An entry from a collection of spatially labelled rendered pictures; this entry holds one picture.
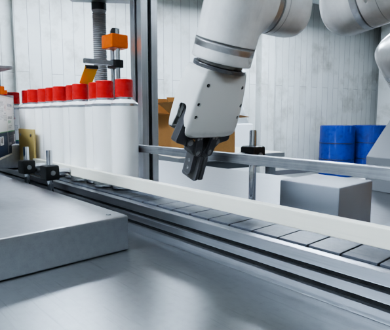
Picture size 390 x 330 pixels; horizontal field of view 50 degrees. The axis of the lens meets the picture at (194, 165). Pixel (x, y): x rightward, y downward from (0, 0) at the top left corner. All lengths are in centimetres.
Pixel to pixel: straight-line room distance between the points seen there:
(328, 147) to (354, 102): 170
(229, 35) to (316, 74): 740
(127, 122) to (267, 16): 33
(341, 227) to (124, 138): 45
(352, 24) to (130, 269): 64
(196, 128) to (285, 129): 683
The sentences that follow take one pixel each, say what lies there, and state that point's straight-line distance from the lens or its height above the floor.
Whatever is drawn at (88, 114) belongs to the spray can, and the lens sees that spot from 87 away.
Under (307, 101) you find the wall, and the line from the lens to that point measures 774.
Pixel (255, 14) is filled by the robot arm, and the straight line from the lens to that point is 56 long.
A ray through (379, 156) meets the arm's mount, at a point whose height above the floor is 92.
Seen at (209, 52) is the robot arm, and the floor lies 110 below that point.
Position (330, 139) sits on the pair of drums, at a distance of 726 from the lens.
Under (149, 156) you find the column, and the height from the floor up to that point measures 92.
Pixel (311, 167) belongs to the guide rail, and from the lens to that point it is 54.
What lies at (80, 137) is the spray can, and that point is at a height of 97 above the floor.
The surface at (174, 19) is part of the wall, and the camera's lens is 626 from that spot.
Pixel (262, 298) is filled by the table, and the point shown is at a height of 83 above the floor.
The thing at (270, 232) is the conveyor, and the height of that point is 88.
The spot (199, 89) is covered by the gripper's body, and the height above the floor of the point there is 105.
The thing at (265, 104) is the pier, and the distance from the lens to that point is 691.
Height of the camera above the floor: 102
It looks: 7 degrees down
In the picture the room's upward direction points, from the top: straight up
